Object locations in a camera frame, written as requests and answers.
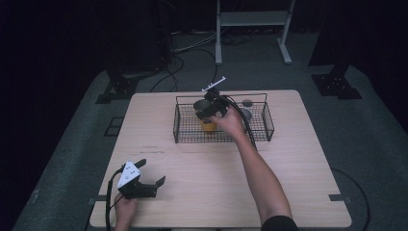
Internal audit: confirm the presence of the black stand base plate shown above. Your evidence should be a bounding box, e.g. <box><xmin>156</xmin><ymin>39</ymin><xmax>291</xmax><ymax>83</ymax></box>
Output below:
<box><xmin>95</xmin><ymin>68</ymin><xmax>142</xmax><ymax>105</ymax></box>
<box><xmin>311</xmin><ymin>62</ymin><xmax>364</xmax><ymax>100</ymax></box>

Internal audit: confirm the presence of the silver metal cup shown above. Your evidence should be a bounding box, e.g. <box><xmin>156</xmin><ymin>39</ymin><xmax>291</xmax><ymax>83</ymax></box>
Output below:
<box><xmin>240</xmin><ymin>108</ymin><xmax>253</xmax><ymax>131</ymax></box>

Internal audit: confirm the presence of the grey table side bracket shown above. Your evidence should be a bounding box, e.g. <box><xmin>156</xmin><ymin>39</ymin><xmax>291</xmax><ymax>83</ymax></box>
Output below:
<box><xmin>328</xmin><ymin>193</ymin><xmax>352</xmax><ymax>205</ymax></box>
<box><xmin>88</xmin><ymin>193</ymin><xmax>109</xmax><ymax>207</ymax></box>

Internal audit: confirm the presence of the white metal stand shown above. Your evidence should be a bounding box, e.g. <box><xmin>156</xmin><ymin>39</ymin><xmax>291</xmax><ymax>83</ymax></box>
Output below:
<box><xmin>215</xmin><ymin>0</ymin><xmax>296</xmax><ymax>65</ymax></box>

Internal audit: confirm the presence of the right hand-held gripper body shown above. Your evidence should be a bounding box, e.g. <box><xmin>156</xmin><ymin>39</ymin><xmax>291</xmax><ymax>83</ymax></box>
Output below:
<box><xmin>201</xmin><ymin>75</ymin><xmax>231</xmax><ymax>118</ymax></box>

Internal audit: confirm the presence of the orange metal cup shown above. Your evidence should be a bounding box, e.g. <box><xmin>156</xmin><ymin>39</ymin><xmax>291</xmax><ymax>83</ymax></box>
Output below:
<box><xmin>192</xmin><ymin>98</ymin><xmax>219</xmax><ymax>133</ymax></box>

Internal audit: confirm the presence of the black sleeve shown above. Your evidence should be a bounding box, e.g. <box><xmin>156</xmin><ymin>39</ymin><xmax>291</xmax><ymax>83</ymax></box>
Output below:
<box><xmin>260</xmin><ymin>215</ymin><xmax>300</xmax><ymax>231</ymax></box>

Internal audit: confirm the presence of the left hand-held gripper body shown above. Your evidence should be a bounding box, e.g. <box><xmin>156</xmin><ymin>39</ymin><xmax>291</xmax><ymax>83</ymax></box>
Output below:
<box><xmin>116</xmin><ymin>160</ymin><xmax>159</xmax><ymax>200</ymax></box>

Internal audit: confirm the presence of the pale floor cable bundle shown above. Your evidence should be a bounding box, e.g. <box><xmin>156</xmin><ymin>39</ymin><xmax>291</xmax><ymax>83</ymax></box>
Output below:
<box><xmin>172</xmin><ymin>30</ymin><xmax>219</xmax><ymax>54</ymax></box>

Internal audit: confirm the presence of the person's left hand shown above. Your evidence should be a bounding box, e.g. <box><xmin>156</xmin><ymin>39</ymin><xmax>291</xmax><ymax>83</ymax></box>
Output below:
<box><xmin>114</xmin><ymin>192</ymin><xmax>139</xmax><ymax>226</ymax></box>

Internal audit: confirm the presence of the black floor cable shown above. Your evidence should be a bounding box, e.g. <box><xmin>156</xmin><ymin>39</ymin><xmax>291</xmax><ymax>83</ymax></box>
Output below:
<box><xmin>191</xmin><ymin>47</ymin><xmax>219</xmax><ymax>92</ymax></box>
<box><xmin>148</xmin><ymin>47</ymin><xmax>186</xmax><ymax>93</ymax></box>

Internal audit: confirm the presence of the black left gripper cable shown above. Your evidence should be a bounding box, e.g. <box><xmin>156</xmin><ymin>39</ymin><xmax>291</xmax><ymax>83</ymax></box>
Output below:
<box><xmin>105</xmin><ymin>165</ymin><xmax>127</xmax><ymax>231</ymax></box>

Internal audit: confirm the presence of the black wire mesh basket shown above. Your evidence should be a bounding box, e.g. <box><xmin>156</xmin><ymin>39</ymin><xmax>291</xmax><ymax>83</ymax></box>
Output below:
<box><xmin>172</xmin><ymin>92</ymin><xmax>275</xmax><ymax>144</ymax></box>

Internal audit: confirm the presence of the person's right hand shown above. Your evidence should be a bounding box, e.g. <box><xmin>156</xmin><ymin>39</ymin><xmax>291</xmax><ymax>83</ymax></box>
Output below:
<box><xmin>212</xmin><ymin>106</ymin><xmax>247</xmax><ymax>141</ymax></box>

